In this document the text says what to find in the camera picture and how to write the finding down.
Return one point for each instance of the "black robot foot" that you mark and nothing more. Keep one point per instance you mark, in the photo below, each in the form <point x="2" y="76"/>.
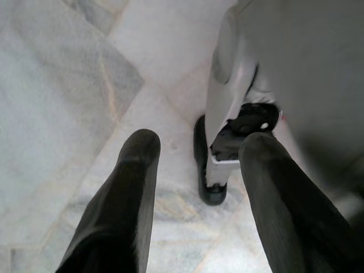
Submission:
<point x="203" y="170"/>

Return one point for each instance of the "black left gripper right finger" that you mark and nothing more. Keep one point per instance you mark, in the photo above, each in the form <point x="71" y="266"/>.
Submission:
<point x="290" y="204"/>

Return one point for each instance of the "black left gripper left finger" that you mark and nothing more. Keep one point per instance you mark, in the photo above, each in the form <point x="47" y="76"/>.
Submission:
<point x="119" y="204"/>

